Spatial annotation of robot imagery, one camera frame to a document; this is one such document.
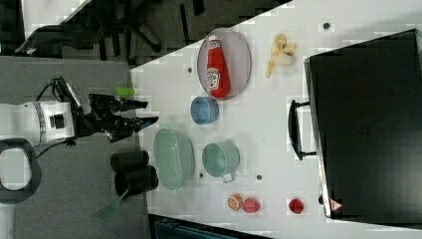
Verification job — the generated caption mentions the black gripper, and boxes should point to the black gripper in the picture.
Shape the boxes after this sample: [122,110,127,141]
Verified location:
[75,94,158,142]

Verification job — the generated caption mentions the black toaster oven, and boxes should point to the black toaster oven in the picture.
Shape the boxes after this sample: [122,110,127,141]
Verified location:
[305,29,422,229]

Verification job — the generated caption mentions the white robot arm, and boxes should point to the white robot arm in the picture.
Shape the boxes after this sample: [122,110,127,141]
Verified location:
[1,94,158,205]

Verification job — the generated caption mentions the green marker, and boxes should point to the green marker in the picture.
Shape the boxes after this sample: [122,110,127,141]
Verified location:
[115,87,135,97]

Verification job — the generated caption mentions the black cylinder cup rear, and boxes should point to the black cylinder cup rear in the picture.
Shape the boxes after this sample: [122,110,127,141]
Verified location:
[110,150,149,173]

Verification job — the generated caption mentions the black cylinder cup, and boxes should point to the black cylinder cup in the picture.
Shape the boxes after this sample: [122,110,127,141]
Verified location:
[110,150,149,173]
[114,165,159,197]

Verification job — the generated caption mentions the green perforated basket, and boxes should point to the green perforated basket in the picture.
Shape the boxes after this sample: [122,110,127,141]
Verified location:
[153,128,195,191]

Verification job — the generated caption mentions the black cylinder cup front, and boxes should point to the black cylinder cup front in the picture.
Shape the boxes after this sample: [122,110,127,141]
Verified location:
[114,165,159,197]

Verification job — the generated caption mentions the blue bowl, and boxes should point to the blue bowl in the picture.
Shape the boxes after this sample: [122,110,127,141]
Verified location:
[190,97,219,124]

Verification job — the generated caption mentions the red ketchup bottle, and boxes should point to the red ketchup bottle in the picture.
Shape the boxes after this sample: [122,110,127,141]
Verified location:
[206,35,231,99]

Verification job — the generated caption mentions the green spatula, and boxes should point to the green spatula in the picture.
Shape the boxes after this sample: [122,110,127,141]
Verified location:
[94,190,128,220]

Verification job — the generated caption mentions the orange slice toy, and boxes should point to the orange slice toy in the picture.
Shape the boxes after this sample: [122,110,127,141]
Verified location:
[227,193,243,211]

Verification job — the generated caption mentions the red strawberry toy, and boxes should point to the red strawberry toy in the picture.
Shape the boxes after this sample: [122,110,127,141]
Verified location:
[243,197,261,213]

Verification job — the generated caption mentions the peeled banana toy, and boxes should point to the peeled banana toy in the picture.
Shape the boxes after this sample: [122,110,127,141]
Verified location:
[266,33,297,79]

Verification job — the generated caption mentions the red tomato toy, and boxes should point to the red tomato toy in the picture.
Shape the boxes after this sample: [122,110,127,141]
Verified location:
[289,198,305,214]

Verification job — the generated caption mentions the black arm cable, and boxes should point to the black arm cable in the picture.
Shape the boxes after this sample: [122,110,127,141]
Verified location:
[34,77,84,158]

